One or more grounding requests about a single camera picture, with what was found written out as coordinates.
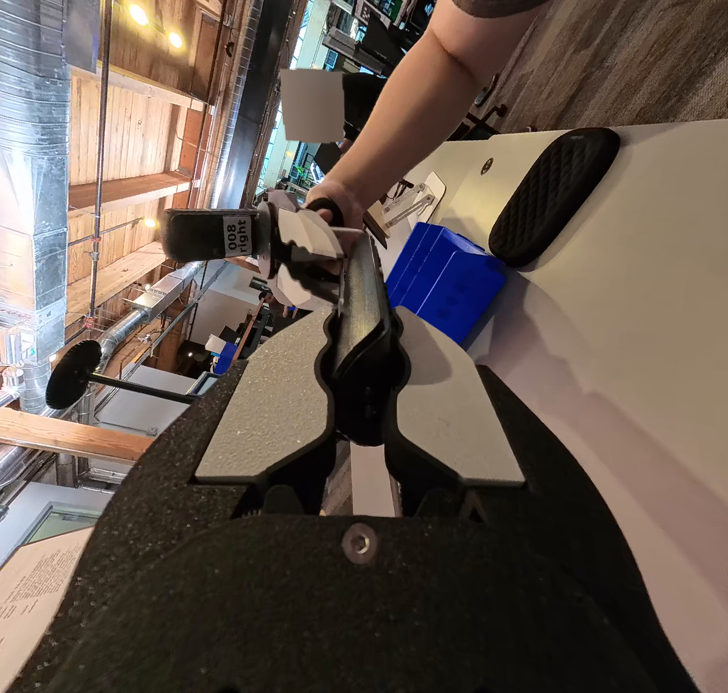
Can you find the grey screen black frame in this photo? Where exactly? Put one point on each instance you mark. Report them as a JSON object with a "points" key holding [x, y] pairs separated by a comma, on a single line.
{"points": [[207, 384]]}

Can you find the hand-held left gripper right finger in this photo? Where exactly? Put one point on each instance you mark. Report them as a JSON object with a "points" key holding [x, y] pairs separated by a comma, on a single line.
{"points": [[455, 420]]}

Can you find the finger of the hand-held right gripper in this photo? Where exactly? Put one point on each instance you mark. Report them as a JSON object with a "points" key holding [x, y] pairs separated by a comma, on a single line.
{"points": [[301, 292], [310, 235]]}

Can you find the blue storage bin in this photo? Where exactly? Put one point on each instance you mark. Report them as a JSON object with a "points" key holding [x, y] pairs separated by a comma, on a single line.
{"points": [[224, 357]]}

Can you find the metal folding stand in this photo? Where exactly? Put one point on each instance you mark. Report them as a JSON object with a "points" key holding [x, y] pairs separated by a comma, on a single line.
{"points": [[415, 196]]}

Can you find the black wrist rest pad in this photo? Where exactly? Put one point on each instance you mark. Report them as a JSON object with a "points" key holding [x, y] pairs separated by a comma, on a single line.
{"points": [[551, 198]]}

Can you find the silver ventilation duct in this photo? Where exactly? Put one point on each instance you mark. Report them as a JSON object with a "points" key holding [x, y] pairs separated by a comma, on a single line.
{"points": [[165, 289]]}

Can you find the black remote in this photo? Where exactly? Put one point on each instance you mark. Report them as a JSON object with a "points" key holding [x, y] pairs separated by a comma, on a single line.
{"points": [[364, 306]]}

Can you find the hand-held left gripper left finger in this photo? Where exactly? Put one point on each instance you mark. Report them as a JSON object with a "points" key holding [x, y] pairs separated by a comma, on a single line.
{"points": [[267, 409]]}

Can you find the large silver duct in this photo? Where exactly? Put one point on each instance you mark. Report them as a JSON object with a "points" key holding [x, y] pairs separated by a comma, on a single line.
{"points": [[28, 136]]}

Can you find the blue plastic bin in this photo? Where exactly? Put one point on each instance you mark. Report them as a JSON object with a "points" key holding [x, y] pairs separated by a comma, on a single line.
{"points": [[449, 289]]}

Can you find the printed instruction sheet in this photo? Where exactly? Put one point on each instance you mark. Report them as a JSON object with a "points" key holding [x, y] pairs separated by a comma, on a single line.
{"points": [[34, 579]]}

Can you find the person's right forearm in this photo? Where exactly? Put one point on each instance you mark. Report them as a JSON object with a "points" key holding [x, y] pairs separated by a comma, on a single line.
{"points": [[409, 113]]}

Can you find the person's right hand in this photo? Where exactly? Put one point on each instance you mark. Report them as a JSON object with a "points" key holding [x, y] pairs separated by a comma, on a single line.
{"points": [[350, 201]]}

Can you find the ceiling light bulb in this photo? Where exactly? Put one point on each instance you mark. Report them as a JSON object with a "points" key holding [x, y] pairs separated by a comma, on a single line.
{"points": [[138, 14], [175, 39]]}

